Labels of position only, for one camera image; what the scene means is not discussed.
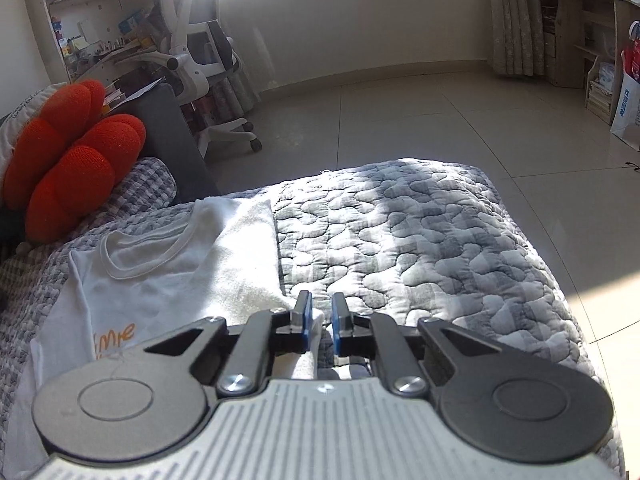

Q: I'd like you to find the white paper on sofa arm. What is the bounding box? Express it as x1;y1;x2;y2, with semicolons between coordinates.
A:
103;77;165;115

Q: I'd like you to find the white printed pillow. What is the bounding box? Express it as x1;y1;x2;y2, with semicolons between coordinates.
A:
1;82;65;160

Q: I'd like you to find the white bookshelf with books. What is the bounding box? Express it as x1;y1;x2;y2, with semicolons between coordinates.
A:
25;0;153;84

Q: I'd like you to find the red flower-shaped plush cushion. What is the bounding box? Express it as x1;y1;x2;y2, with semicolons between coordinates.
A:
1;79;145;245

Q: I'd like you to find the wooden desk shelf unit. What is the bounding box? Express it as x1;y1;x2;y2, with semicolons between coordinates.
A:
540;0;639;124

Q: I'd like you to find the white office chair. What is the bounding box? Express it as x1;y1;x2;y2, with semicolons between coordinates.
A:
119;0;262;155

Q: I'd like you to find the beige patterned curtain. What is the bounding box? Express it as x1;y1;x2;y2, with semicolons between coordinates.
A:
489;0;544;77

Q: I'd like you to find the white Winnie the Pooh sweatshirt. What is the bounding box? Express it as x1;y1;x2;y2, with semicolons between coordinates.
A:
1;197;295;479

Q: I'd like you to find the grey checked quilted bedspread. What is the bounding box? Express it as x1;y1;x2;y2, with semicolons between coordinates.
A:
0;155;626;480

